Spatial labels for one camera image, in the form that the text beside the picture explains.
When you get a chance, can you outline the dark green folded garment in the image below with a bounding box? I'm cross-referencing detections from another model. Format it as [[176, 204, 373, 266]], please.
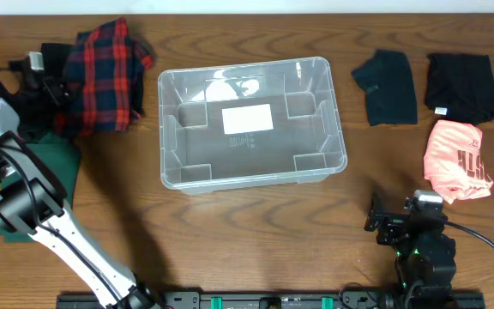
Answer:
[[0, 133, 81, 243]]

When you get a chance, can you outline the pink printed t-shirt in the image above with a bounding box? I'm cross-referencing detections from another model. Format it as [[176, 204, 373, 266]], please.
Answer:
[[424, 120, 493, 204]]

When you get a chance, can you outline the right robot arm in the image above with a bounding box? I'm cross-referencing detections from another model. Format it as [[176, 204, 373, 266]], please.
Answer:
[[364, 190, 456, 300]]

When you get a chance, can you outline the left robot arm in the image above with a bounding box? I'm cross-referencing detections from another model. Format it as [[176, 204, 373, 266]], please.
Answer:
[[0, 83, 159, 308]]

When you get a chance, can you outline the clear plastic storage bin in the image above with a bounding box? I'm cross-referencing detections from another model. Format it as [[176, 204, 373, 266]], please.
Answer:
[[158, 57, 348, 195]]

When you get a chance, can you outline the black mounting rail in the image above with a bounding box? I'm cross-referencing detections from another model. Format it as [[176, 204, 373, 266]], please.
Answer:
[[56, 290, 486, 309]]

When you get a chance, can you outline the small black folded garment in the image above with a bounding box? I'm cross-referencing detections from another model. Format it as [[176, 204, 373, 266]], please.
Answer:
[[351, 50, 418, 126]]

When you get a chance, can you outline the black folded garment with tag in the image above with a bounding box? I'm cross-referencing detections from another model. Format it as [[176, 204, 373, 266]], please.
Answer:
[[425, 53, 494, 125]]

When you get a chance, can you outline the red plaid flannel shirt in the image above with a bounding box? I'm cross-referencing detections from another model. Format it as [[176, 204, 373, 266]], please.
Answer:
[[55, 18, 154, 138]]

